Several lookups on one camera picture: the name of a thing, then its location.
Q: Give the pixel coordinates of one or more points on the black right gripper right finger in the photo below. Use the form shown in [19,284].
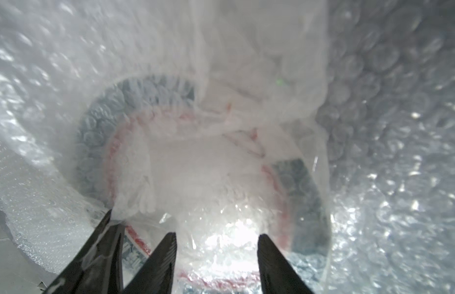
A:
[276,274]

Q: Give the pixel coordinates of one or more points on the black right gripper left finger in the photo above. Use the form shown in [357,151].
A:
[157,273]

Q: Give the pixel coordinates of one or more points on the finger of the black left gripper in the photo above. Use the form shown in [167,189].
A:
[97,268]

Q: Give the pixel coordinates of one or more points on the bubble plate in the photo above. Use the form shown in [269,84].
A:
[145,151]

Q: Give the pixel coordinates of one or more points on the large bubble wrap sheet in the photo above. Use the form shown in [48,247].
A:
[377,78]

